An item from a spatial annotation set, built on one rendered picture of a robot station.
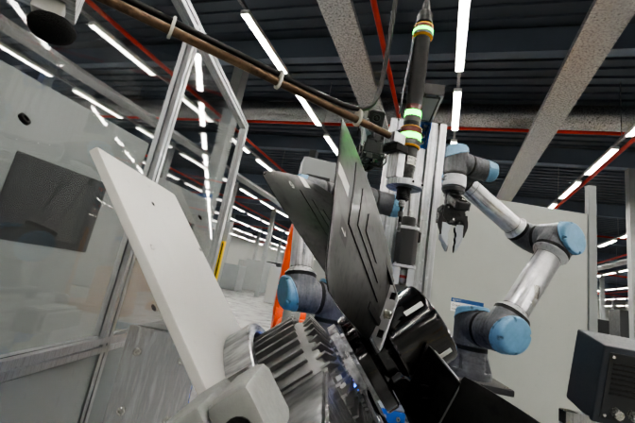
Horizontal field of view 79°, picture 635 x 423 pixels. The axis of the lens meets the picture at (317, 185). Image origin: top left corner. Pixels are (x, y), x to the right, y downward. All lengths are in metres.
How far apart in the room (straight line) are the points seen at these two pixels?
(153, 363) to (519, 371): 2.44
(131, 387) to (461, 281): 2.27
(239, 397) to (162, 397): 0.28
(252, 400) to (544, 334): 2.61
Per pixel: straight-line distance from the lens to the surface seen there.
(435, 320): 0.59
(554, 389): 2.90
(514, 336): 1.38
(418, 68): 0.85
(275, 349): 0.58
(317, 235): 0.66
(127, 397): 0.60
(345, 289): 0.37
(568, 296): 2.93
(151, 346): 0.58
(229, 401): 0.32
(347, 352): 0.57
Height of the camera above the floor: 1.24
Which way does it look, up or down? 15 degrees up
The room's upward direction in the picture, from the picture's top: 10 degrees clockwise
